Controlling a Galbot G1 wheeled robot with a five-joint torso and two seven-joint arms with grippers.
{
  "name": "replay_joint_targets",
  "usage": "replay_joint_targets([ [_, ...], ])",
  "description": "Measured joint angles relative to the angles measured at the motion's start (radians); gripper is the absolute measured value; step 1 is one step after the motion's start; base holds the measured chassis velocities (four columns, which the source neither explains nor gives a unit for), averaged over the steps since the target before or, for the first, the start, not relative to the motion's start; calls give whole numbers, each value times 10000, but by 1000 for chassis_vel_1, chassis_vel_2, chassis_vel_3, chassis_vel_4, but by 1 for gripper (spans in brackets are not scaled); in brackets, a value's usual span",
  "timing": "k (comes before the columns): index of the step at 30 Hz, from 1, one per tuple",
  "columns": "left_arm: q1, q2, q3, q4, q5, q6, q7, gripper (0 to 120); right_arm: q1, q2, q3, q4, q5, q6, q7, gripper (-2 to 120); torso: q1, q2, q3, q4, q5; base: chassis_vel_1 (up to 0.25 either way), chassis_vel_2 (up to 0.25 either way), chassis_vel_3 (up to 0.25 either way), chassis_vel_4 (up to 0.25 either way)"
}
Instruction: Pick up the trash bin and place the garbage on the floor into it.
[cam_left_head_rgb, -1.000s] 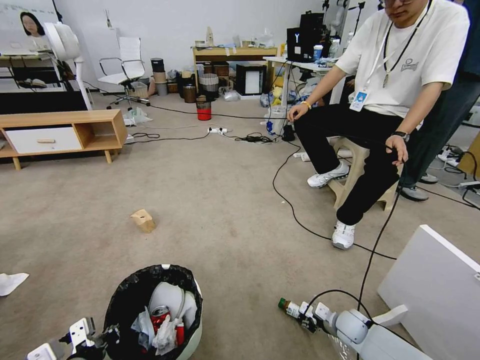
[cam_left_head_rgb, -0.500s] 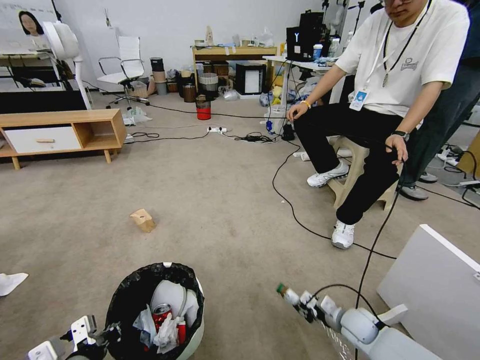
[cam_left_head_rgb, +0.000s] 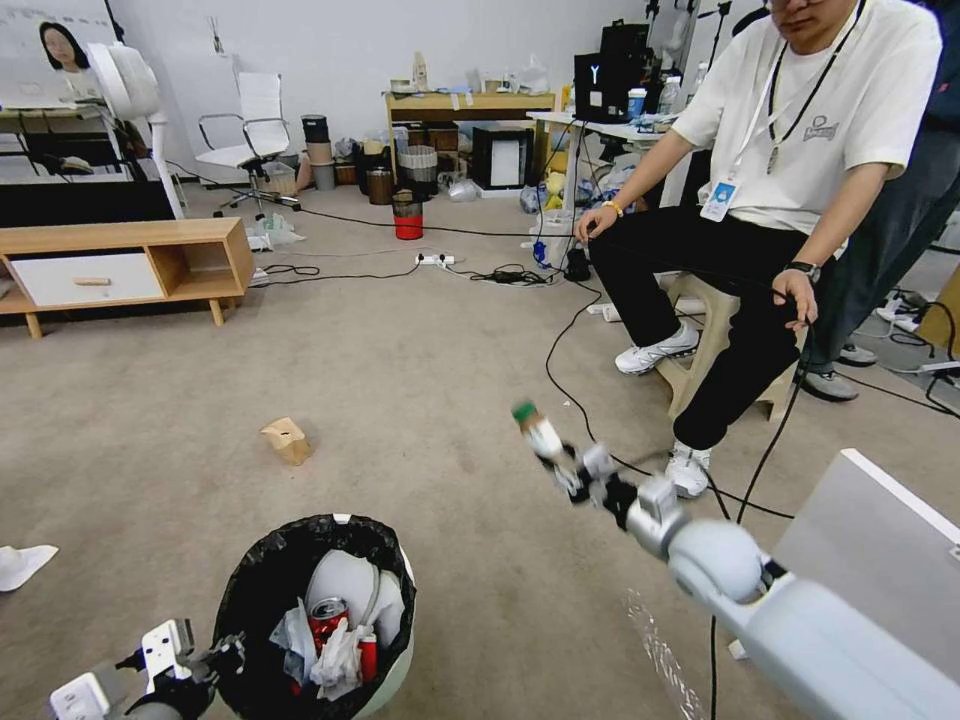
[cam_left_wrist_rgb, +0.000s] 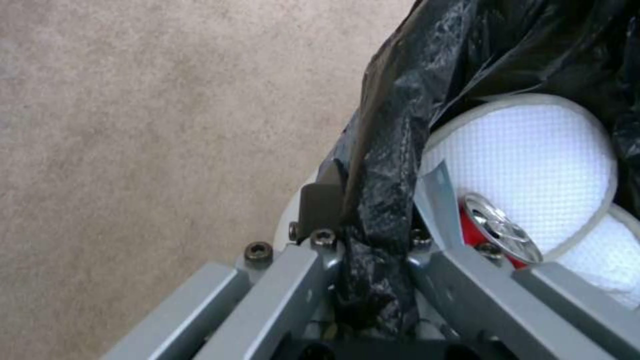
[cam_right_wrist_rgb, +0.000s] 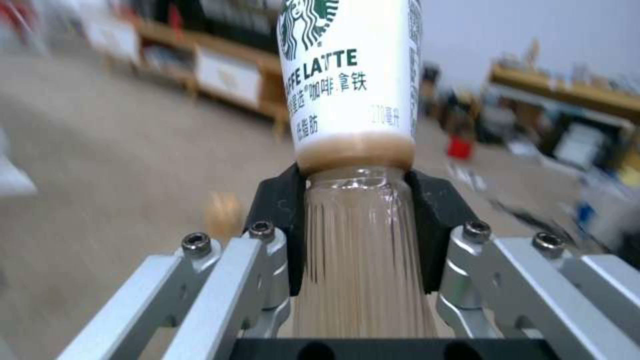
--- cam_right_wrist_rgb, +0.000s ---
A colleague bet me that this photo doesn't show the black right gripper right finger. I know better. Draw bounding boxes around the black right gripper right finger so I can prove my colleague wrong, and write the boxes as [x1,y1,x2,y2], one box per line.
[405,171,640,360]

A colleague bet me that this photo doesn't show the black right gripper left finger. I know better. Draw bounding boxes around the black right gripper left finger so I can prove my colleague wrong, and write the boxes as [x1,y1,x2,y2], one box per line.
[43,167,307,360]

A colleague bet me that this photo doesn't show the Starbucks latte coffee bottle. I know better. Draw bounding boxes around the Starbucks latte coffee bottle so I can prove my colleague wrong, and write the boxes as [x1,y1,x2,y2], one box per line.
[276,0,437,328]

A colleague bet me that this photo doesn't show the small red box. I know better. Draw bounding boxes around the small red box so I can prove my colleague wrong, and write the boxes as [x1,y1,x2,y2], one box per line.
[446,134,476,159]

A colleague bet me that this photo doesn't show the wooden shelf with yellow top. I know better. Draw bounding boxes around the wooden shelf with yellow top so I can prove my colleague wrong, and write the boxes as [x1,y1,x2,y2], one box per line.
[479,56,640,166]

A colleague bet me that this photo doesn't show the long wooden low cabinet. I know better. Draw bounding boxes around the long wooden low cabinet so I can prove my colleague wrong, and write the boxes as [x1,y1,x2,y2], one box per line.
[89,18,294,123]

